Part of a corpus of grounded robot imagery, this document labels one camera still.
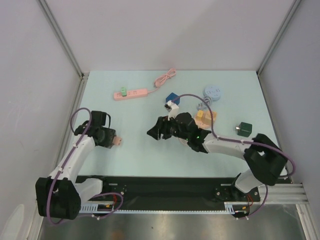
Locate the pink cube adapter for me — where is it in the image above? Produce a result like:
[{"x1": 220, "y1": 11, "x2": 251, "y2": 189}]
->
[{"x1": 112, "y1": 136, "x2": 123, "y2": 146}]

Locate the blue cube socket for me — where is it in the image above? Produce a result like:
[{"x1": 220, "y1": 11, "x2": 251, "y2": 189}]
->
[{"x1": 165, "y1": 92, "x2": 180, "y2": 106}]

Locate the pink round power strip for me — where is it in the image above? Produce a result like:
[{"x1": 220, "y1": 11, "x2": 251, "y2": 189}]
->
[{"x1": 194, "y1": 110, "x2": 218, "y2": 130}]

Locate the beige cube socket adapter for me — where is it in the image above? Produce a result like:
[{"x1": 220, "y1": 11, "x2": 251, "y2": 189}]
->
[{"x1": 202, "y1": 111, "x2": 217, "y2": 126}]

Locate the light green USB charger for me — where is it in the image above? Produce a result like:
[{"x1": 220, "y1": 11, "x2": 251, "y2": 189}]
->
[{"x1": 120, "y1": 87, "x2": 127, "y2": 97}]

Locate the light blue round power strip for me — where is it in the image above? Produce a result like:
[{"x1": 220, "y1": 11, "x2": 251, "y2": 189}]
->
[{"x1": 196, "y1": 84, "x2": 222, "y2": 110}]

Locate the dark green cube socket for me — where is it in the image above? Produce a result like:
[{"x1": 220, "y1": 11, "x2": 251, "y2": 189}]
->
[{"x1": 235, "y1": 122, "x2": 253, "y2": 138}]

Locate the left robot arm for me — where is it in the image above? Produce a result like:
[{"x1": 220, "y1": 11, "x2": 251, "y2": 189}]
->
[{"x1": 35, "y1": 110, "x2": 117, "y2": 220}]

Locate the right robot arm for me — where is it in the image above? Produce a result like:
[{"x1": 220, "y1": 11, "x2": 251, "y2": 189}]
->
[{"x1": 147, "y1": 100, "x2": 294, "y2": 201}]

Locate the pink long power strip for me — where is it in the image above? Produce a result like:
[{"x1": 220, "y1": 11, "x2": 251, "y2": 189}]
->
[{"x1": 113, "y1": 68, "x2": 177, "y2": 102}]

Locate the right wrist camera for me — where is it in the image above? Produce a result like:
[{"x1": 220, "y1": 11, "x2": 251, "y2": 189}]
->
[{"x1": 164, "y1": 100, "x2": 179, "y2": 120}]

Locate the white cable duct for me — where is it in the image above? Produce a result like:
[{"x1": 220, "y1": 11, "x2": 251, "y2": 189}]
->
[{"x1": 79, "y1": 202, "x2": 115, "y2": 214}]

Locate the aluminium frame rail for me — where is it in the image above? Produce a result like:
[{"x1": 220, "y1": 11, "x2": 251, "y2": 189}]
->
[{"x1": 257, "y1": 183, "x2": 307, "y2": 206}]

